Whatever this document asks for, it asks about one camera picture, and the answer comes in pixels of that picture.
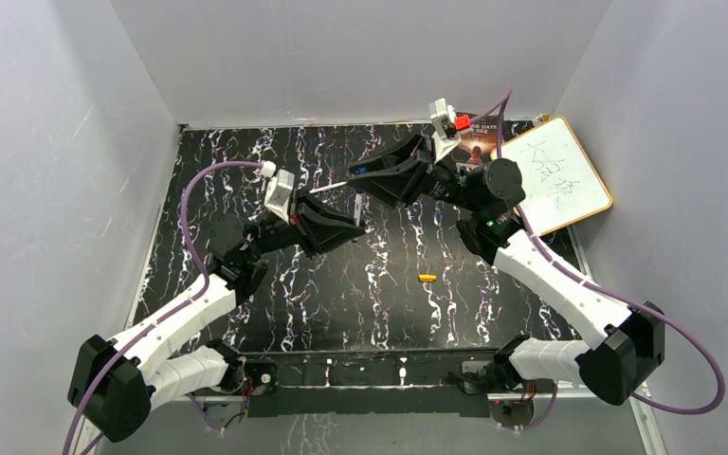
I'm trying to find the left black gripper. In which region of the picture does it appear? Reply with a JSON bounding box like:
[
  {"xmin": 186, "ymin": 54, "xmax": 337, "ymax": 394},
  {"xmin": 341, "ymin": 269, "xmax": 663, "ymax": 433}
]
[{"xmin": 246, "ymin": 191, "xmax": 366, "ymax": 262}]

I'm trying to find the aluminium frame rail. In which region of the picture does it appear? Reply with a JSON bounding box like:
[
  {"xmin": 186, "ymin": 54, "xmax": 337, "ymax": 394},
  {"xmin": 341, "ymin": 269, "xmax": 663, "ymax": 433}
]
[{"xmin": 73, "ymin": 356, "xmax": 666, "ymax": 455}]

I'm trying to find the orange tipped white pen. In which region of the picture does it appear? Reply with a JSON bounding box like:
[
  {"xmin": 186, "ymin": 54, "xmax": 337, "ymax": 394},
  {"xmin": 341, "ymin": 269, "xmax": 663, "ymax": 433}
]
[{"xmin": 309, "ymin": 181, "xmax": 348, "ymax": 194}]

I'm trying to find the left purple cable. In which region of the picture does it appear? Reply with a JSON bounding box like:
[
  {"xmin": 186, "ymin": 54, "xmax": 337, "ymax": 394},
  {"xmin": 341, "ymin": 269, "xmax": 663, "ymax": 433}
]
[{"xmin": 62, "ymin": 160, "xmax": 264, "ymax": 455}]

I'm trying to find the brown book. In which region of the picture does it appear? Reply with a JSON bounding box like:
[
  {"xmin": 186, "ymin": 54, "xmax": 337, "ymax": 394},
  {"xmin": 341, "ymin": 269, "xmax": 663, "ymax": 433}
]
[{"xmin": 451, "ymin": 115, "xmax": 503, "ymax": 166}]

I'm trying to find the purple cable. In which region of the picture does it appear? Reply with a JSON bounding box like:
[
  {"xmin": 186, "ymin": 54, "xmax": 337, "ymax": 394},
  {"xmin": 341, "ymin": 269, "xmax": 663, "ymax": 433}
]
[
  {"xmin": 470, "ymin": 87, "xmax": 727, "ymax": 434},
  {"xmin": 62, "ymin": 160, "xmax": 264, "ymax": 455}
]

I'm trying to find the white board wooden frame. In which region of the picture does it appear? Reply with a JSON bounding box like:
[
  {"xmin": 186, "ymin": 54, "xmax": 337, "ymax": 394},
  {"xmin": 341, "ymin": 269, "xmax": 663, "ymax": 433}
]
[{"xmin": 491, "ymin": 117, "xmax": 613, "ymax": 236}]

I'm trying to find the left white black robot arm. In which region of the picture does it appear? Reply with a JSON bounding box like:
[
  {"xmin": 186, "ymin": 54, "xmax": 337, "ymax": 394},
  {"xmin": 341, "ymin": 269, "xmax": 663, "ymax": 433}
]
[{"xmin": 67, "ymin": 191, "xmax": 366, "ymax": 443}]

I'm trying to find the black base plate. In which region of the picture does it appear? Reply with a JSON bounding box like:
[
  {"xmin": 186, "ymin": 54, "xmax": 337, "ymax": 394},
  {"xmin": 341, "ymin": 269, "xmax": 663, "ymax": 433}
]
[{"xmin": 185, "ymin": 349, "xmax": 536, "ymax": 420}]

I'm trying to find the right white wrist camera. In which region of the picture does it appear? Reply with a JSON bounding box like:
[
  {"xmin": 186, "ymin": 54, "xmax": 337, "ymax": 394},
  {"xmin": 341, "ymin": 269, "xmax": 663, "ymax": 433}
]
[{"xmin": 429, "ymin": 98, "xmax": 471, "ymax": 163}]

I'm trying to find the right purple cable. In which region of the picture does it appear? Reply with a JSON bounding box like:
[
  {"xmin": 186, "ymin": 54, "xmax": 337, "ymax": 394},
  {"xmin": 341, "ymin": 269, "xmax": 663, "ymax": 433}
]
[{"xmin": 470, "ymin": 87, "xmax": 727, "ymax": 434}]

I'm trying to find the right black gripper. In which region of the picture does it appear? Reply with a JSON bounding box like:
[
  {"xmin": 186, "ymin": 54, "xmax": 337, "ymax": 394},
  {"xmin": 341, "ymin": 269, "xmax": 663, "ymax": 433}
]
[{"xmin": 347, "ymin": 131, "xmax": 482, "ymax": 214}]

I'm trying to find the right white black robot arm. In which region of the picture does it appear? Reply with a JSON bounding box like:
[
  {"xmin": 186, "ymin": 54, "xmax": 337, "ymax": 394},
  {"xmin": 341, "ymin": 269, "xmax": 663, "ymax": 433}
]
[{"xmin": 348, "ymin": 135, "xmax": 664, "ymax": 406}]

